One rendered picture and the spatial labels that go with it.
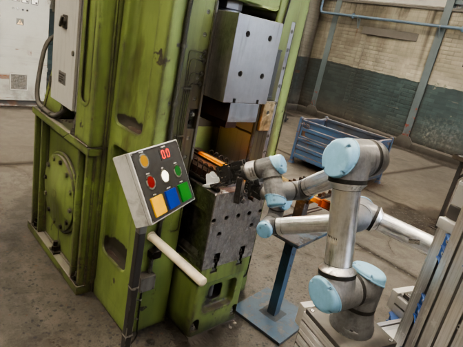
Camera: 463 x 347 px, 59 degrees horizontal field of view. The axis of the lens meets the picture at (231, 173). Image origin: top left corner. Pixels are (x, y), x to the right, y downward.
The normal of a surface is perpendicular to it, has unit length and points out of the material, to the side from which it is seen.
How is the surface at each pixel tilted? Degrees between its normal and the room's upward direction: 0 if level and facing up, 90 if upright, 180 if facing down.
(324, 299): 97
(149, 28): 89
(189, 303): 89
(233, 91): 90
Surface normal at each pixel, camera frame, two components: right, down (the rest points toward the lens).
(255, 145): 0.65, 0.36
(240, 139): -0.74, 0.08
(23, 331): 0.19, -0.93
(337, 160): -0.83, -0.12
